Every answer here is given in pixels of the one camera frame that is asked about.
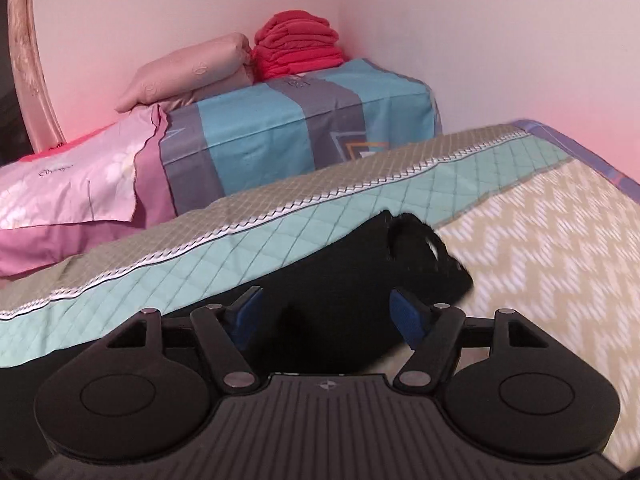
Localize beige pink pillow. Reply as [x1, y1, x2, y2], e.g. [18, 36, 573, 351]
[114, 32, 257, 114]

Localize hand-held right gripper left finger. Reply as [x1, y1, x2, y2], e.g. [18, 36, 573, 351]
[102, 285, 265, 395]

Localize red folded blanket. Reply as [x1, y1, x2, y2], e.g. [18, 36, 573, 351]
[251, 8, 346, 82]

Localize blue grey folded quilt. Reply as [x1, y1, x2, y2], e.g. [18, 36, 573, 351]
[159, 57, 444, 212]

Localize pink padded headboard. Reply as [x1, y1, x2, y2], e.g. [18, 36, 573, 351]
[7, 0, 67, 154]

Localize patterned quilted bed sheet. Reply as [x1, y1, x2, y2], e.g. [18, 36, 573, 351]
[0, 119, 640, 466]

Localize black pants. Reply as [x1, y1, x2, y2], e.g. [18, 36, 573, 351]
[0, 211, 476, 466]

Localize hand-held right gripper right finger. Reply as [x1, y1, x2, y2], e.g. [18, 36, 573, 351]
[389, 287, 549, 392]

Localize pink floral pillow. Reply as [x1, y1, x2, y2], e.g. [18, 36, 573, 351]
[0, 105, 174, 279]

